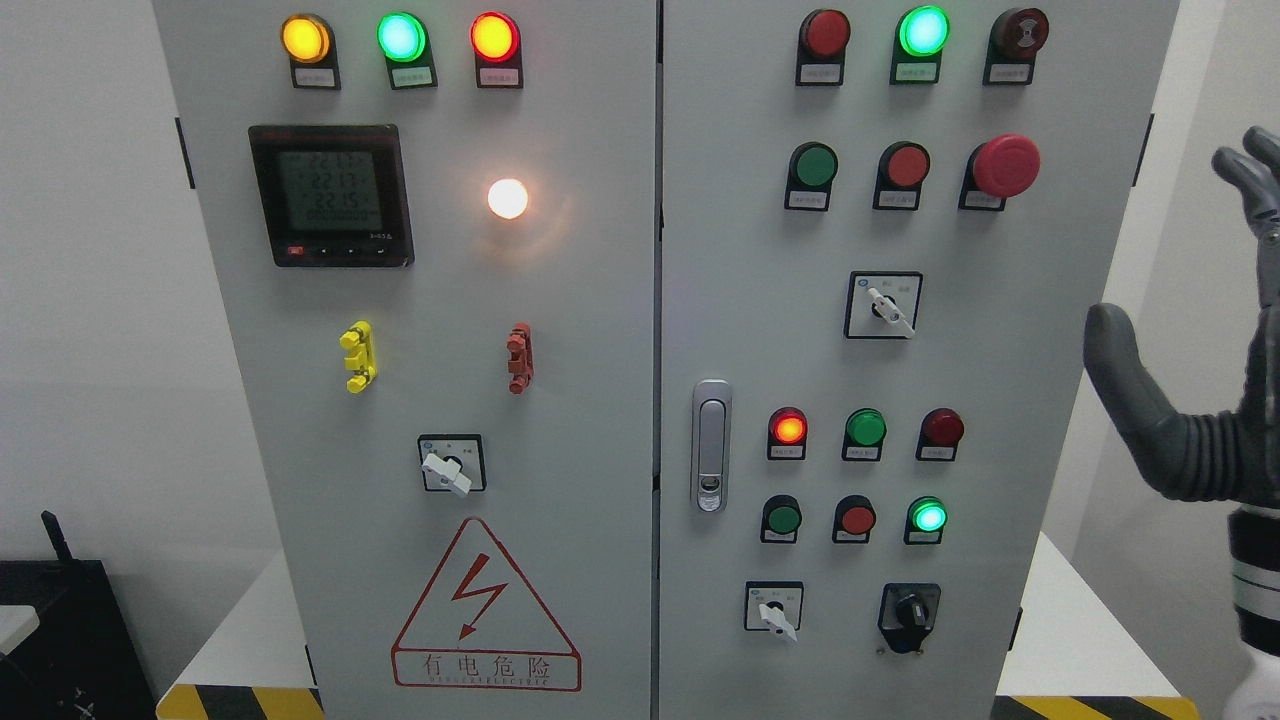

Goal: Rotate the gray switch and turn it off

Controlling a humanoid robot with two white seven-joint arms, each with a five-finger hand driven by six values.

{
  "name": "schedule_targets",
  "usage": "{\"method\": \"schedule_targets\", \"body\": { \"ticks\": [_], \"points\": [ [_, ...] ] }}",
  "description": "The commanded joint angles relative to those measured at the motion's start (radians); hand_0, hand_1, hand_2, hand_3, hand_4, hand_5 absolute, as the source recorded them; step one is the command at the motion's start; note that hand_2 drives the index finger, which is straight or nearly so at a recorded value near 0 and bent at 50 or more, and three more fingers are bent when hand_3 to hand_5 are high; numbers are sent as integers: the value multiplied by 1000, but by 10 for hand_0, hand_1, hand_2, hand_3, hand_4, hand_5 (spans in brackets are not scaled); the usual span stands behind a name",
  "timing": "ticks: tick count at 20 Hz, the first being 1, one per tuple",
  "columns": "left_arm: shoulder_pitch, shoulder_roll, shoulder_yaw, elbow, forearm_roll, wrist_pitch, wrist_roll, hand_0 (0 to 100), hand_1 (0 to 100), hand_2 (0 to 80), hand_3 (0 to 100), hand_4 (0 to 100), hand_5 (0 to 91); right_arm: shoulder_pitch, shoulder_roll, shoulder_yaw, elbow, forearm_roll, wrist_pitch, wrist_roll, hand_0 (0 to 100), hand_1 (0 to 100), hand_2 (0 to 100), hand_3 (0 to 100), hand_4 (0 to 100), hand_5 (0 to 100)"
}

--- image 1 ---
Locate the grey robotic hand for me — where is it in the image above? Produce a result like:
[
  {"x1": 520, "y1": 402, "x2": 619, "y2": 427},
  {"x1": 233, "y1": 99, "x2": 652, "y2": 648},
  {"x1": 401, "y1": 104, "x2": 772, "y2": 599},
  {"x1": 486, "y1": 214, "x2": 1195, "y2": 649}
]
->
[{"x1": 1083, "y1": 126, "x2": 1279, "y2": 512}]

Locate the grey rotary switch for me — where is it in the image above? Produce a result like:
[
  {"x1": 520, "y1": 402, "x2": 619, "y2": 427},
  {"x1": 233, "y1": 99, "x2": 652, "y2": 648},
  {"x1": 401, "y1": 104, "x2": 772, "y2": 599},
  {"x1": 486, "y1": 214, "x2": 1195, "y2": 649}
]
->
[
  {"x1": 844, "y1": 270, "x2": 923, "y2": 340},
  {"x1": 744, "y1": 582, "x2": 805, "y2": 644}
]

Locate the white cabinet platform striped edge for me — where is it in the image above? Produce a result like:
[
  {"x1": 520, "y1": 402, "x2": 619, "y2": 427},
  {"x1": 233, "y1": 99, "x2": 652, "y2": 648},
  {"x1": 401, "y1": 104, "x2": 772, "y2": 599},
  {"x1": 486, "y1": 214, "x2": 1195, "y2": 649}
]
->
[{"x1": 156, "y1": 537, "x2": 1199, "y2": 719}]

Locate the green lit push button lower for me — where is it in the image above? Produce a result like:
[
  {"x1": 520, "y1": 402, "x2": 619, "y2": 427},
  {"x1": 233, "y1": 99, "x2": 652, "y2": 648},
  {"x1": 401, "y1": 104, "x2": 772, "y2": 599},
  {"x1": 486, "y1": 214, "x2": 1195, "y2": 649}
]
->
[{"x1": 902, "y1": 496, "x2": 948, "y2": 544}]

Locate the green indicator light middle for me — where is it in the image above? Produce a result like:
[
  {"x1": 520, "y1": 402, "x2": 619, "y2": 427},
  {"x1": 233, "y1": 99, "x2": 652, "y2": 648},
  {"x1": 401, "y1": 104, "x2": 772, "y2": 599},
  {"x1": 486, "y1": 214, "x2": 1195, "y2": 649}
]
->
[{"x1": 841, "y1": 407, "x2": 887, "y2": 462}]

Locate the green indicator light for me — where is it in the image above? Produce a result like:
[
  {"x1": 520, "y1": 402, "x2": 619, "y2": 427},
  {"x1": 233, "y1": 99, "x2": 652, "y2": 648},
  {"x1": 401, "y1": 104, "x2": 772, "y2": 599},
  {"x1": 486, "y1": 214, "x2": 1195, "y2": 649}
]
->
[
  {"x1": 841, "y1": 407, "x2": 887, "y2": 462},
  {"x1": 376, "y1": 12, "x2": 436, "y2": 90}
]

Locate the red emergency stop button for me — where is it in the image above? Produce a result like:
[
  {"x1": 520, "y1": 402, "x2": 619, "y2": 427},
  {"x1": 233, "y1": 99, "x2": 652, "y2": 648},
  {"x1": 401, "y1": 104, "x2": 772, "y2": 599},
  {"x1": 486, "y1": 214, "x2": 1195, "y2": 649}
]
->
[{"x1": 957, "y1": 133, "x2": 1041, "y2": 211}]

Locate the red push button lower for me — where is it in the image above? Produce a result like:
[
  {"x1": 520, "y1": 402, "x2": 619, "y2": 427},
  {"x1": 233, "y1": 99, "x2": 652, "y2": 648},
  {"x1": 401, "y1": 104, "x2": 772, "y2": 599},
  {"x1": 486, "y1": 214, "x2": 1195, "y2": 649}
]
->
[{"x1": 831, "y1": 495, "x2": 877, "y2": 544}]

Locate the red push button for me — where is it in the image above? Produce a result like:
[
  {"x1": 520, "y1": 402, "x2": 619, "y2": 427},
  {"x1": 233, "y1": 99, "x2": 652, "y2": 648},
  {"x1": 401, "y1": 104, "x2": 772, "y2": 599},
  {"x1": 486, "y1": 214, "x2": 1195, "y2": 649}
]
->
[
  {"x1": 873, "y1": 141, "x2": 931, "y2": 211},
  {"x1": 831, "y1": 495, "x2": 877, "y2": 544}
]

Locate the red push button upper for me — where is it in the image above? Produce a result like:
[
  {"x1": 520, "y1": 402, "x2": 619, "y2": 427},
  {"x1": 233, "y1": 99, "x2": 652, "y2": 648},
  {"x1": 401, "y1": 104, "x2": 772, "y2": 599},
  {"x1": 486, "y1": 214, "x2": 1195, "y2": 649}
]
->
[{"x1": 873, "y1": 141, "x2": 931, "y2": 211}]

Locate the red lit indicator light middle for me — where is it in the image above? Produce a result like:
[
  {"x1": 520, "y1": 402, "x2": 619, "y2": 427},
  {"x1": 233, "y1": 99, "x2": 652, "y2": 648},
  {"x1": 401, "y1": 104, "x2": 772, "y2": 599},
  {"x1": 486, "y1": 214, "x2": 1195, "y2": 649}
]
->
[{"x1": 765, "y1": 406, "x2": 808, "y2": 461}]

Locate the dark red buzzer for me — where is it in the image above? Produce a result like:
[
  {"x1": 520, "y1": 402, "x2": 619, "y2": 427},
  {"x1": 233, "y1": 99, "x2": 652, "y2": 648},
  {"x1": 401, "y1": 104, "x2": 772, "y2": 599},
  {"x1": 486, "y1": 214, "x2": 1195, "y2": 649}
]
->
[{"x1": 983, "y1": 6, "x2": 1050, "y2": 86}]

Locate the green push button upper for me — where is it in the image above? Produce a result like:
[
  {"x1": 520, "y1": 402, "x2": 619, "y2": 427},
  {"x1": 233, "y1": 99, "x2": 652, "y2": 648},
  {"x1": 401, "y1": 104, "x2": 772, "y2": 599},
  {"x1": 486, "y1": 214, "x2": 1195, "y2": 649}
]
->
[{"x1": 783, "y1": 141, "x2": 838, "y2": 211}]

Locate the green lit light top right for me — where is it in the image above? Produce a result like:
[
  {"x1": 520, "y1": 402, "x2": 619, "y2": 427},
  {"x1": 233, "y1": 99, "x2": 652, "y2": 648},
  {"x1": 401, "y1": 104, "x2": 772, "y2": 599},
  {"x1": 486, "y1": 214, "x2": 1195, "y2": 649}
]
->
[{"x1": 890, "y1": 4, "x2": 951, "y2": 85}]

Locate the dark red light top right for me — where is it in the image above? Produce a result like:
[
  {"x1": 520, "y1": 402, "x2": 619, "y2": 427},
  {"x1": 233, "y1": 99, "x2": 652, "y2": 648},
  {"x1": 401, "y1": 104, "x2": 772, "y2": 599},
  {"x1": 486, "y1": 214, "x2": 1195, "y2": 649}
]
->
[{"x1": 795, "y1": 8, "x2": 851, "y2": 87}]

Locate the grey electrical cabinet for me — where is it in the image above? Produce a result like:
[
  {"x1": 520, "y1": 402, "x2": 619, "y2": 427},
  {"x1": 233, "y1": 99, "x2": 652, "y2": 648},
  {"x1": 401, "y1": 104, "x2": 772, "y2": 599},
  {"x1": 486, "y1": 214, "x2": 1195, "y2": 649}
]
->
[{"x1": 154, "y1": 1, "x2": 1179, "y2": 719}]

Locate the white glowing indicator light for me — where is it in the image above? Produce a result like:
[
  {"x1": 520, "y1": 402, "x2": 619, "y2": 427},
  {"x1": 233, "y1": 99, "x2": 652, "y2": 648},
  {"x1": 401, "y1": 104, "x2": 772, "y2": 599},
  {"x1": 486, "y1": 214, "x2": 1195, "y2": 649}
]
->
[{"x1": 486, "y1": 177, "x2": 530, "y2": 220}]

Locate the red electric hazard sticker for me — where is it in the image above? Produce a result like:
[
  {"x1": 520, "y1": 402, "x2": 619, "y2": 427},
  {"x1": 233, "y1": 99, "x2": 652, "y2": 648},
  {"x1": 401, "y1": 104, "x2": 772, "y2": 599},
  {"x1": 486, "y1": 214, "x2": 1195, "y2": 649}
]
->
[{"x1": 392, "y1": 518, "x2": 582, "y2": 692}]

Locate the red indicator light top left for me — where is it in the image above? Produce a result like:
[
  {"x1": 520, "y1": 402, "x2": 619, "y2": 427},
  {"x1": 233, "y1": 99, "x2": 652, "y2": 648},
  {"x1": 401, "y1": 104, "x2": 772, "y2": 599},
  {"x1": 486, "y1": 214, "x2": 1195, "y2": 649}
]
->
[{"x1": 470, "y1": 12, "x2": 524, "y2": 88}]

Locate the green indicator light top left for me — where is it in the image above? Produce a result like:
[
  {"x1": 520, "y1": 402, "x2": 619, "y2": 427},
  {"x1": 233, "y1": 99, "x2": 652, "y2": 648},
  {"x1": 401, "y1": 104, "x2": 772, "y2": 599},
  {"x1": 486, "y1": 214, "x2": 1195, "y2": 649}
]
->
[{"x1": 376, "y1": 12, "x2": 436, "y2": 90}]

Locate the black digital power meter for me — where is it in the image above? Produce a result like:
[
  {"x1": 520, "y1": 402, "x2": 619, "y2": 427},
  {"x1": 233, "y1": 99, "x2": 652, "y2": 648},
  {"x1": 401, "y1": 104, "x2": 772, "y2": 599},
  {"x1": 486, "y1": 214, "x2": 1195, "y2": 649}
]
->
[{"x1": 248, "y1": 124, "x2": 415, "y2": 268}]

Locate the yellow indicator light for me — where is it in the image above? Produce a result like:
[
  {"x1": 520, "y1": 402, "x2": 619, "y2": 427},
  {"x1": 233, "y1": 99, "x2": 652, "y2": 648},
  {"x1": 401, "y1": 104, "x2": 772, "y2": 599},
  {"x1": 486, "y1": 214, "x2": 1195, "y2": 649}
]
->
[{"x1": 280, "y1": 13, "x2": 340, "y2": 91}]

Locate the black box with antenna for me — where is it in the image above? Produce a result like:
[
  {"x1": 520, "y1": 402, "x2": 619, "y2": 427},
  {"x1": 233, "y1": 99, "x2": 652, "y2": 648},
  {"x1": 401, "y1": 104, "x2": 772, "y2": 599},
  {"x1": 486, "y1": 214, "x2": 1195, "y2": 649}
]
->
[{"x1": 1, "y1": 510, "x2": 156, "y2": 719}]

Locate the black rotary knob switch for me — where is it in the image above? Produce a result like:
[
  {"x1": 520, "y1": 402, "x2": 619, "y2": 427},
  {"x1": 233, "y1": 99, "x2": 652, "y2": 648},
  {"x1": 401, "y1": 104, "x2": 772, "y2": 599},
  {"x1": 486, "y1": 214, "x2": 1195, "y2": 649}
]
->
[{"x1": 878, "y1": 583, "x2": 941, "y2": 653}]

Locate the silver door lock handle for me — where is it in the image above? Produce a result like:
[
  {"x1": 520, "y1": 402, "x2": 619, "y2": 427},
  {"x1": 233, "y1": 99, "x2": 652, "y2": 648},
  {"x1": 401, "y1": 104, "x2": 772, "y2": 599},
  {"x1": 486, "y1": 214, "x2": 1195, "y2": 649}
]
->
[{"x1": 690, "y1": 379, "x2": 732, "y2": 512}]

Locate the red terminal handle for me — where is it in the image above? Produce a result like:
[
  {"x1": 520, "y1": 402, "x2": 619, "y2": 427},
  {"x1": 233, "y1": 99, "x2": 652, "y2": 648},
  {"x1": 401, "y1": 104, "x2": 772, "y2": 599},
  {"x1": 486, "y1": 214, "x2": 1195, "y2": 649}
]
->
[{"x1": 506, "y1": 322, "x2": 535, "y2": 395}]

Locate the grey rotary switch left door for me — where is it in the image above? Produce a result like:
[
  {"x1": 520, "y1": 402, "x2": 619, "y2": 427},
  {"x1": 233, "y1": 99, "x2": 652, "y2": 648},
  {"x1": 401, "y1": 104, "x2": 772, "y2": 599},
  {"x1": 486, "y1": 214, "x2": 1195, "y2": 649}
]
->
[{"x1": 417, "y1": 434, "x2": 486, "y2": 497}]

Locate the yellow terminal handle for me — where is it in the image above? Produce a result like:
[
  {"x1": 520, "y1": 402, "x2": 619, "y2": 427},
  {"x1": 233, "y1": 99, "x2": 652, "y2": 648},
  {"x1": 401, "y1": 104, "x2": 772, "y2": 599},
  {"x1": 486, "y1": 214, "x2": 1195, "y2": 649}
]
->
[{"x1": 339, "y1": 320, "x2": 378, "y2": 395}]

